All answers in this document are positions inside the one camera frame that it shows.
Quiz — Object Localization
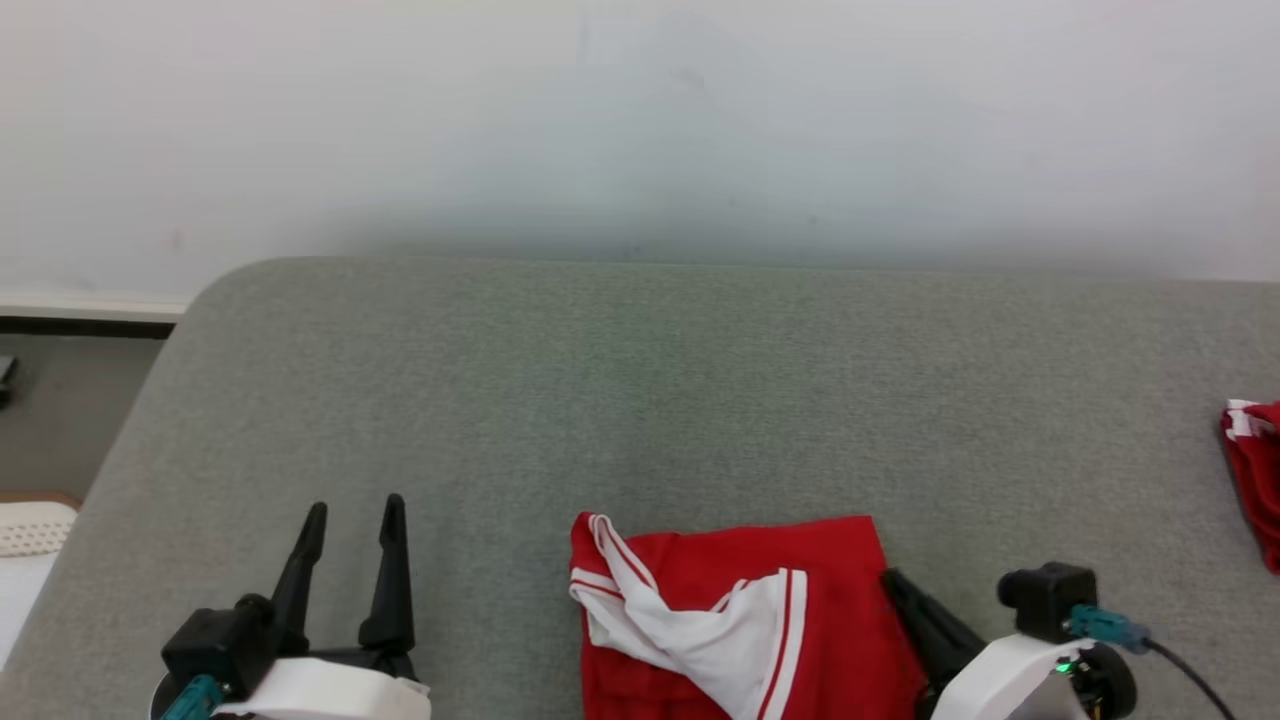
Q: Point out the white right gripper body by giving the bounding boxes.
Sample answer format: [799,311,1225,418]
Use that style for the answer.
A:
[928,631,1098,720]

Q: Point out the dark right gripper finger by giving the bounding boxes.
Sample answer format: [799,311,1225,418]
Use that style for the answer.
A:
[880,567,988,693]

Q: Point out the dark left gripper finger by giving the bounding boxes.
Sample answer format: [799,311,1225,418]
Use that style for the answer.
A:
[270,502,329,658]
[358,493,418,658]

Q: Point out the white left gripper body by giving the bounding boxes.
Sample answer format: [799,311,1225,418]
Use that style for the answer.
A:
[215,650,433,720]

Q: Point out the red Bulls jersey white sleeves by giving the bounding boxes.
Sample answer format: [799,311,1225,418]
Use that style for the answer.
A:
[568,513,926,720]

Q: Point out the red shorts white side stripe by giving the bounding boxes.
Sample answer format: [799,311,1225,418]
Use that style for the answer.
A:
[1218,399,1280,574]

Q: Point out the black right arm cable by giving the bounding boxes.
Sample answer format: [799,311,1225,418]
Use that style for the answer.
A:
[1145,640,1241,720]

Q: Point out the white wall baseboard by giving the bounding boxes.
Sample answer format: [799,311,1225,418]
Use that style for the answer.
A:
[0,290,193,339]

